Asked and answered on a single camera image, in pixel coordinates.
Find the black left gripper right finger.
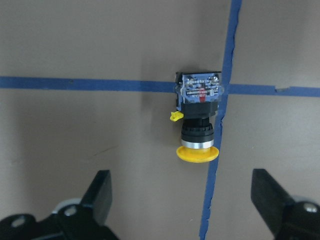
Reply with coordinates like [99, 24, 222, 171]
[250, 168, 295, 235]

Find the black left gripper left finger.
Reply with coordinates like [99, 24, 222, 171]
[80, 170, 112, 225]

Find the yellow push button switch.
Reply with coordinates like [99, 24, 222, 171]
[170, 71, 224, 164]

